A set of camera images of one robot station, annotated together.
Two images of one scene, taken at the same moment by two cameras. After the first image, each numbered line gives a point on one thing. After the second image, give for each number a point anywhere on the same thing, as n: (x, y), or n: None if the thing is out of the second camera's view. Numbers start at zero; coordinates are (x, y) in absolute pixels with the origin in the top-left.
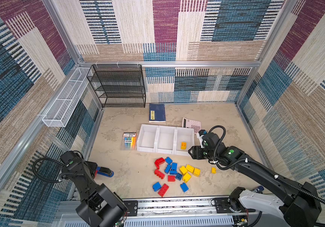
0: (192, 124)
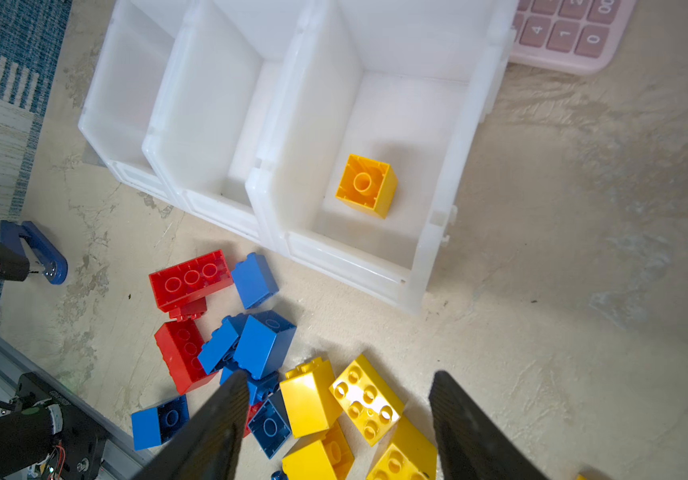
0: (570, 36)
